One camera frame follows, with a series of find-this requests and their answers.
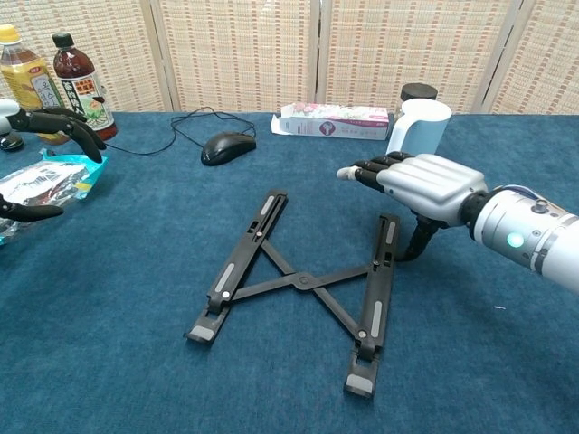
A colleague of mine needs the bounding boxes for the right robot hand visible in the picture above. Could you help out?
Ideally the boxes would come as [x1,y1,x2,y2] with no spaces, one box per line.
[337,152,489,262]

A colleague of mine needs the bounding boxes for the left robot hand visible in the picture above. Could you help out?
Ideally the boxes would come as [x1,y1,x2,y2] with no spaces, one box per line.
[0,99,108,222]

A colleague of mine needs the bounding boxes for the floral print cardboard box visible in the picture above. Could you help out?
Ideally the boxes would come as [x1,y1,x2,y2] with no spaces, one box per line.
[271,101,391,141]

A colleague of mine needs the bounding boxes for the black computer mouse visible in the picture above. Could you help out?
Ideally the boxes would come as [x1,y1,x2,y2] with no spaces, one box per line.
[200,131,258,167]

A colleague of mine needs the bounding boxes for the glass jar with black lid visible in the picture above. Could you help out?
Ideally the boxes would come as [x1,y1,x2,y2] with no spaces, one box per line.
[392,83,439,126]

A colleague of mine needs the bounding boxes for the light blue handled pitcher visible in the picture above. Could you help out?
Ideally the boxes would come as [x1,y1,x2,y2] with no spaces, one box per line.
[385,99,453,157]

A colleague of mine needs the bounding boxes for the yellow label tea bottle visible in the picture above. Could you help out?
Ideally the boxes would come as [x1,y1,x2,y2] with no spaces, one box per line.
[0,24,73,146]

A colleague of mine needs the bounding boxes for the blue carpet table cover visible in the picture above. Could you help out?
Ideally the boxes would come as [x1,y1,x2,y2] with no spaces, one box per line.
[0,109,579,434]

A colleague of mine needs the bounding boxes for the black mouse cable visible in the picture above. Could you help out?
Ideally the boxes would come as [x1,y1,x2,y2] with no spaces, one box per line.
[80,106,257,156]

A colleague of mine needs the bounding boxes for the teal clear snack bag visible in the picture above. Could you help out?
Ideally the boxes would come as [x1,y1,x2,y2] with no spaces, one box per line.
[0,147,109,248]

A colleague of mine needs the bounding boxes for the woven bamboo folding screen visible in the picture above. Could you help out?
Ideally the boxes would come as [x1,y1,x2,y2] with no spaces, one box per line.
[0,0,579,115]

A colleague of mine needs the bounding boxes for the black folding laptop stand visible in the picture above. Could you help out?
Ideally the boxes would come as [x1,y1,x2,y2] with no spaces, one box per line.
[183,188,402,398]

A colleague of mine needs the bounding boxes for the dark bottle with black cap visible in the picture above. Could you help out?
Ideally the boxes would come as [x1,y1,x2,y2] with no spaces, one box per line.
[51,32,119,143]

